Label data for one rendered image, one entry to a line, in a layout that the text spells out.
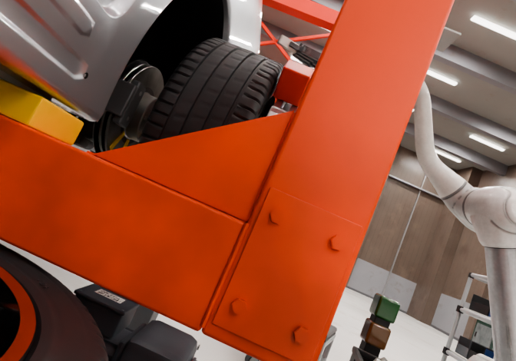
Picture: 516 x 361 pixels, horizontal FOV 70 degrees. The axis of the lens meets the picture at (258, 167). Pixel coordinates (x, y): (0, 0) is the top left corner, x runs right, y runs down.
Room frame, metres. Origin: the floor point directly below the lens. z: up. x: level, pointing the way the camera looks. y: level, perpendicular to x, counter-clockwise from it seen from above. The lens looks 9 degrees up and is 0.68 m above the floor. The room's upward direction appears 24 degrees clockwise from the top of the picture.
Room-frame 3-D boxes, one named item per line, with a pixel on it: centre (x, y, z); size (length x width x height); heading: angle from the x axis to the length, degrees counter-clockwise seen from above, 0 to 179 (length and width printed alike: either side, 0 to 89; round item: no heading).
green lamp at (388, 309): (0.72, -0.33, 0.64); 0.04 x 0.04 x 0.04; 86
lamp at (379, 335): (0.72, -0.33, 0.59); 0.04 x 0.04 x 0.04; 86
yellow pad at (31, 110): (0.64, 0.41, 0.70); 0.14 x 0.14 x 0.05; 86
